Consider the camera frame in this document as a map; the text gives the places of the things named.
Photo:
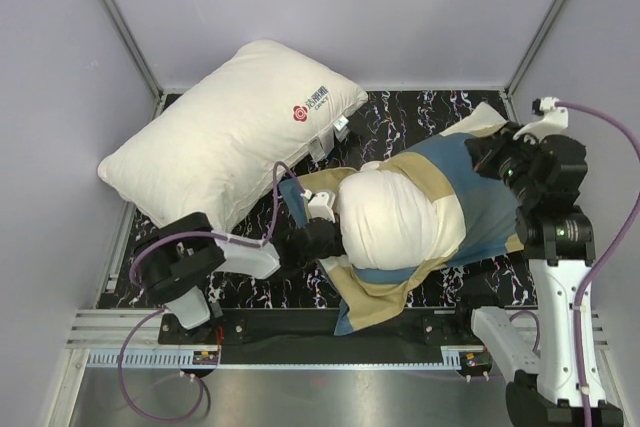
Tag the aluminium frame post right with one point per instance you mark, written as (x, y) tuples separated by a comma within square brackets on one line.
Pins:
[(544, 29)]

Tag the white slotted cable duct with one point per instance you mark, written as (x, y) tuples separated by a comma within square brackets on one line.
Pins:
[(159, 359)]

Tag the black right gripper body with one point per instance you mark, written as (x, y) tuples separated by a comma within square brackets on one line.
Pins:
[(507, 158)]

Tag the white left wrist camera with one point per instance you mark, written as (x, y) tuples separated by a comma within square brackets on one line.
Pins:
[(320, 204)]

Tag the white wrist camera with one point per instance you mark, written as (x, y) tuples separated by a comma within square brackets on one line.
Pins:
[(320, 204), (552, 120)]

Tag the plain white pillow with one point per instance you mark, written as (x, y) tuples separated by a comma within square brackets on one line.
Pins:
[(213, 150)]

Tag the aluminium frame post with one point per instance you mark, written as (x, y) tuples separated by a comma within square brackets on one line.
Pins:
[(544, 29), (127, 38)]

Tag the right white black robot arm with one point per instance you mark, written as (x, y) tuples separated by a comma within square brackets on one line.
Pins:
[(560, 384)]

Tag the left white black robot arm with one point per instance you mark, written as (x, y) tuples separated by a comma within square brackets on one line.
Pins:
[(171, 264)]

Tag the aluminium frame post left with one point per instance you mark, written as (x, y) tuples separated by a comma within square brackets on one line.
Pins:
[(127, 38)]

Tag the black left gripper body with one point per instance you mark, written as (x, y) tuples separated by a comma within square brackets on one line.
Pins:
[(334, 248)]

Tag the blue beige patchwork pillowcase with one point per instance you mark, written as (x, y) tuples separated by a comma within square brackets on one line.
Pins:
[(439, 166)]

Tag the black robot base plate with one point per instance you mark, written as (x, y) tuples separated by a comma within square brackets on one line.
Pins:
[(424, 339)]

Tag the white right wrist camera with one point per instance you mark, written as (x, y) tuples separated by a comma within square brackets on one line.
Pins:
[(552, 120)]

